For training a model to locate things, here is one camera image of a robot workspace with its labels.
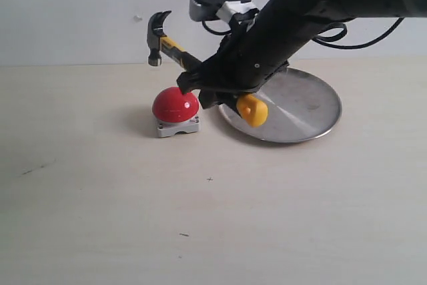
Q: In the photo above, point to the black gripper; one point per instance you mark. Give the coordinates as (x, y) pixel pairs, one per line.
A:
(280, 29)

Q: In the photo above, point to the yellow black claw hammer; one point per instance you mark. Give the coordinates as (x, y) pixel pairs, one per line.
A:
(251, 109)

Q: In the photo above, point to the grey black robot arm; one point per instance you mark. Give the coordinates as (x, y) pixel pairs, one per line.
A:
(340, 11)

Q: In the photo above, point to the red dome push button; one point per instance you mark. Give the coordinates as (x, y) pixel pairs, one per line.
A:
(175, 112)

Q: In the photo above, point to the round stainless steel plate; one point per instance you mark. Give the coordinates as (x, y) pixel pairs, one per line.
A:
(300, 105)

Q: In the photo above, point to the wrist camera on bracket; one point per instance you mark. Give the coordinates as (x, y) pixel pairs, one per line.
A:
(220, 3)

